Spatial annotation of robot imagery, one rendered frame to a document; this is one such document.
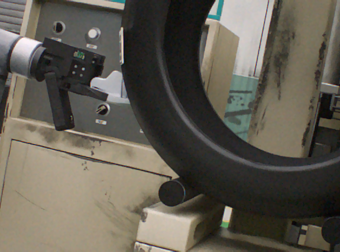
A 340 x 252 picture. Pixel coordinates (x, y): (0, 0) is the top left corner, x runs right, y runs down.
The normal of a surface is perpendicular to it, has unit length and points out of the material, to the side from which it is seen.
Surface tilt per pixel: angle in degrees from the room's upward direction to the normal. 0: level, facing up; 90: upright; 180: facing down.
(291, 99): 90
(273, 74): 90
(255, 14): 90
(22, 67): 118
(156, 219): 90
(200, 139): 99
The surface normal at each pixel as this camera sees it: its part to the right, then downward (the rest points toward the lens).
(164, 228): -0.25, 0.00
